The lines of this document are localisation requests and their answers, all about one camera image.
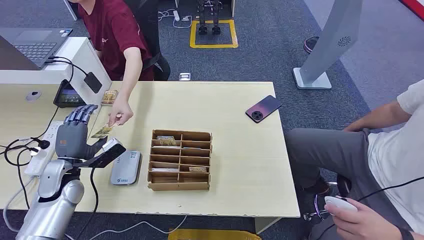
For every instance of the yellow floor tape square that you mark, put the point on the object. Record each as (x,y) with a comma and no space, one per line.
(213,45)

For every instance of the printed ID card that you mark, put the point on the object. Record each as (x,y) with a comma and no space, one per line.
(103,131)

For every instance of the white plug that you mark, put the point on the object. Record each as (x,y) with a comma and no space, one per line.
(34,151)

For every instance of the black power adapter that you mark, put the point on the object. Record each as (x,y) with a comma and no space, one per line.
(92,82)

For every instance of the silver floor socket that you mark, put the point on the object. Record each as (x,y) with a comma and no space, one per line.
(184,76)

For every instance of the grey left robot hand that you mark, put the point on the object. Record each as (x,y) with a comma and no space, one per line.
(71,140)

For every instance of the black tablet terminal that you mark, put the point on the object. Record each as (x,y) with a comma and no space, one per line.
(68,99)

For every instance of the white reception counter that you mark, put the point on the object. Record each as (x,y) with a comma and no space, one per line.
(79,46)

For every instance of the white desk leg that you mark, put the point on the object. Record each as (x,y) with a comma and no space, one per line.
(71,10)

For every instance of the cardboard slotted organizer box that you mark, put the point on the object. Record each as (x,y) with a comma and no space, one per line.
(180,187)

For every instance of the black wristwatch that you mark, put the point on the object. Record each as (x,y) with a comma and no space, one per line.
(406,234)

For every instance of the chrome stool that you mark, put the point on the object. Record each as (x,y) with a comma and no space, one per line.
(344,185)

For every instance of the black round base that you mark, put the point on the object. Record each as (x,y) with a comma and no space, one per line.
(309,44)

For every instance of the small white power strip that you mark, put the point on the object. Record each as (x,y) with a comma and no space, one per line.
(176,15)

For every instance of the black power plug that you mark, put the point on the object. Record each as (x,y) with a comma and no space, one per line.
(42,143)

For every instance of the grey card reader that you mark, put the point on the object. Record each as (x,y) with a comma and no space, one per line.
(126,169)

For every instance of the black robot legs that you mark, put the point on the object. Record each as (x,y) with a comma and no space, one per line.
(215,16)

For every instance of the silver kiosk stand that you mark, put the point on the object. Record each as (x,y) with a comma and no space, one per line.
(331,39)

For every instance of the stack of printed cards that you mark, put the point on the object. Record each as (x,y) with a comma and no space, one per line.
(109,97)

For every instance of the white table leg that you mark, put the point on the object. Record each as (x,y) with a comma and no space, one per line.
(265,224)

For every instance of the person's left hand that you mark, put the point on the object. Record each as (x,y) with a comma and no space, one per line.
(121,114)
(364,225)

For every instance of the purple smartphone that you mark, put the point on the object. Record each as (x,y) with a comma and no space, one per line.
(263,108)

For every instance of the person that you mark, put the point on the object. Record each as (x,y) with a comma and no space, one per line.
(112,30)
(397,159)

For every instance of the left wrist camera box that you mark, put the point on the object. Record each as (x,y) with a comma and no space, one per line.
(111,154)

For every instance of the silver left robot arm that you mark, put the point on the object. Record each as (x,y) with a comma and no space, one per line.
(56,205)

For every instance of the person's right forearm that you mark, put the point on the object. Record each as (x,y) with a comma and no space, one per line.
(377,116)

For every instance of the round grey desk grommet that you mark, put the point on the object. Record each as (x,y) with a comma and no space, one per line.
(33,96)

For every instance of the printed hotel key card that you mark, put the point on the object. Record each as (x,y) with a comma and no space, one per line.
(167,141)
(197,169)

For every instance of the grey laptop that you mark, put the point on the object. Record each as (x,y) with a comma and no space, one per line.
(33,46)

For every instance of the person's left forearm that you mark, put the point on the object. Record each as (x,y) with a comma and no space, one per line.
(130,81)

